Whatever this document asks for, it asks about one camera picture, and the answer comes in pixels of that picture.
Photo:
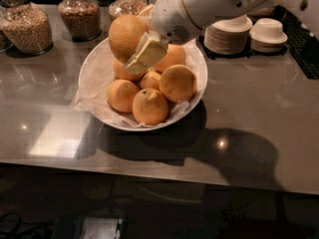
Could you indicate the large orange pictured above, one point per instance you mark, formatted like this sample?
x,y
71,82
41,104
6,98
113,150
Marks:
x,y
124,36
178,83

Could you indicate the white paper bowl liner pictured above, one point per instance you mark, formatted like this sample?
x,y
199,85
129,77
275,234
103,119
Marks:
x,y
91,83

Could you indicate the orange front left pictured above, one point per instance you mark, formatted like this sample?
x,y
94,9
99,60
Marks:
x,y
120,95

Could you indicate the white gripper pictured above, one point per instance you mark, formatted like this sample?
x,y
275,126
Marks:
x,y
170,14

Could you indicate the grey box under table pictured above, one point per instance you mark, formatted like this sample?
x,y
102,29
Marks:
x,y
102,228

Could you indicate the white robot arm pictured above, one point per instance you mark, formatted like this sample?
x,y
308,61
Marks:
x,y
305,10

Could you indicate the glass jar of grains left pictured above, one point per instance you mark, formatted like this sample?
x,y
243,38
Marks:
x,y
26,26

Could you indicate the orange back middle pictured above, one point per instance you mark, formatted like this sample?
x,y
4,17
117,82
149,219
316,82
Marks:
x,y
122,73

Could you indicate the orange front with stem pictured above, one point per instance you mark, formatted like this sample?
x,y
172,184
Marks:
x,y
150,107

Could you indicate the white paper bowl on plates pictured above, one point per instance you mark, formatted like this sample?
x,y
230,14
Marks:
x,y
238,24

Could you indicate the small stack of paper plates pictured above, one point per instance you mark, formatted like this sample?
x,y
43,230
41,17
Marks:
x,y
264,47

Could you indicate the glass jar of granola right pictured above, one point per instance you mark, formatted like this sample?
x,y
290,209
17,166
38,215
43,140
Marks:
x,y
126,7

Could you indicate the small white paper bowl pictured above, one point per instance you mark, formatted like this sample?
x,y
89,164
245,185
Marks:
x,y
269,31

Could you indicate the tall stack of paper plates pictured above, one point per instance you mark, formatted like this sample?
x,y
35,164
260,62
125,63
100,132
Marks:
x,y
225,42

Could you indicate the small orange in centre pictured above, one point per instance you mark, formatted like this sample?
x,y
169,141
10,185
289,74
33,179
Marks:
x,y
150,80

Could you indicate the glass jar of cereal middle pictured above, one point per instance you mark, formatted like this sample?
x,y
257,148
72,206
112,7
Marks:
x,y
82,18

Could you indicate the glass jar at left edge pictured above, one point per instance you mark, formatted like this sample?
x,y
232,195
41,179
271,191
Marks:
x,y
5,43

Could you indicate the orange back right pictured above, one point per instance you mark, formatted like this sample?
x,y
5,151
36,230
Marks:
x,y
175,56

